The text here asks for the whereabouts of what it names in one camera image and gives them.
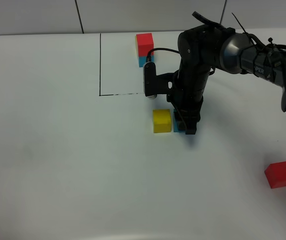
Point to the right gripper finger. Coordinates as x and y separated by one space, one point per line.
179 120
191 125

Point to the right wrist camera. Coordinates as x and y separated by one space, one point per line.
155 84

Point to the red template cube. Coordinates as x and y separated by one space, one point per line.
144 43

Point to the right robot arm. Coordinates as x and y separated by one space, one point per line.
211 47

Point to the yellow template cube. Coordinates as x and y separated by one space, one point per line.
135 46

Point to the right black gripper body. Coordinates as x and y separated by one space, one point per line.
186 94

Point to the blue template cube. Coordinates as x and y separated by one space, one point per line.
142 60

